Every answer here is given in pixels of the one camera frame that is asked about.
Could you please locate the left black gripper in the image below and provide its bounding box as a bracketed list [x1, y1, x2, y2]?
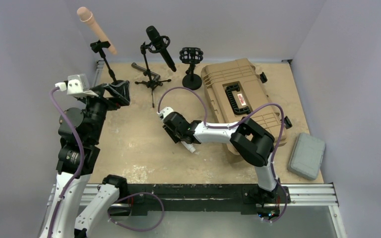
[79, 80, 129, 142]

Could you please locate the white microphone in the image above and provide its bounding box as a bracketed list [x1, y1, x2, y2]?
[181, 141, 196, 153]

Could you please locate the black microphone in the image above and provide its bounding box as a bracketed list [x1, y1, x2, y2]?
[146, 25, 177, 72]

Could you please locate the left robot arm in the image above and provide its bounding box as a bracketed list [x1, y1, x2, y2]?
[40, 80, 130, 238]

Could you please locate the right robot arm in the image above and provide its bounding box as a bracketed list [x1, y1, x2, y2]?
[158, 107, 278, 204]

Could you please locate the black tripod microphone stand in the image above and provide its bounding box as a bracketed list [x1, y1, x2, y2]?
[135, 42, 172, 108]

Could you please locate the black clip microphone stand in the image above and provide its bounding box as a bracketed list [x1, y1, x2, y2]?
[90, 40, 124, 82]

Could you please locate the beige microphone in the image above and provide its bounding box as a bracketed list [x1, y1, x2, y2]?
[76, 6, 118, 55]

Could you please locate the grey metal tube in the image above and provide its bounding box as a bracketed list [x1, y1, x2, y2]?
[131, 62, 160, 81]

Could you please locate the tan hard plastic case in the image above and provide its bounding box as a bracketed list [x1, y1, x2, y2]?
[200, 58, 287, 146]

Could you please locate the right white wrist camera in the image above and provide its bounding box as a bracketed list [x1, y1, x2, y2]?
[157, 107, 174, 122]

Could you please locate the black round base shock-mount stand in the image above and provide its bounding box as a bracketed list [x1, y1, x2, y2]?
[179, 47, 203, 90]

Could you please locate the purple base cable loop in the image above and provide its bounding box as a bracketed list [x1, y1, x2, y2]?
[107, 192, 166, 233]

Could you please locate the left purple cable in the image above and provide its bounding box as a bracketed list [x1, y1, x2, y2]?
[46, 88, 86, 238]

